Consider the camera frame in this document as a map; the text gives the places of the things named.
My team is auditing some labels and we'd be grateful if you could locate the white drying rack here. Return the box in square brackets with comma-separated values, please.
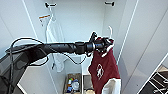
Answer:
[145, 65, 168, 94]

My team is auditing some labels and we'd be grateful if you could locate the woven storage basket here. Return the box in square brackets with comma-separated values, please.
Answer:
[62, 72, 83, 94]

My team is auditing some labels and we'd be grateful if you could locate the white wardrobe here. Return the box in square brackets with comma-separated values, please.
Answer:
[21, 0, 168, 94]

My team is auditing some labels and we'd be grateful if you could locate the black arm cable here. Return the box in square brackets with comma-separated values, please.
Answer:
[5, 37, 51, 94]

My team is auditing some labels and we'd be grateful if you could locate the white shirt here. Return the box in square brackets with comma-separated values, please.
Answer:
[45, 19, 68, 73]

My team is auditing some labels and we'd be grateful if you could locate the white wardrobe shelf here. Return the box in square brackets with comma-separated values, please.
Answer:
[81, 55, 95, 78]

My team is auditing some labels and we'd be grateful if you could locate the white wardrobe door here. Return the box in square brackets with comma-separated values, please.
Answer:
[116, 0, 168, 94]
[21, 0, 68, 94]

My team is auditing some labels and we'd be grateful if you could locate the white plastic bottle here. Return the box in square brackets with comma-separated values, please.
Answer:
[71, 79, 81, 92]

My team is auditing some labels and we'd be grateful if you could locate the black wall hook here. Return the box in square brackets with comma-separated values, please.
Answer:
[44, 2, 58, 9]
[104, 1, 116, 7]

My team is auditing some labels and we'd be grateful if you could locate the white orange warning sticker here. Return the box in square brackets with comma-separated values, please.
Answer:
[38, 13, 52, 20]

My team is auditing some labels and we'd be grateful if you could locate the dark red varsity jacket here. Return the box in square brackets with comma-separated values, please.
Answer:
[87, 45, 122, 94]

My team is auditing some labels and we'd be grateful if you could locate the blue packet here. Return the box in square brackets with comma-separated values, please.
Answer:
[66, 84, 73, 93]

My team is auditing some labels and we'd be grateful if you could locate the white clothes hanger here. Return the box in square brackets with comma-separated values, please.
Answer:
[46, 12, 57, 25]
[100, 25, 116, 58]

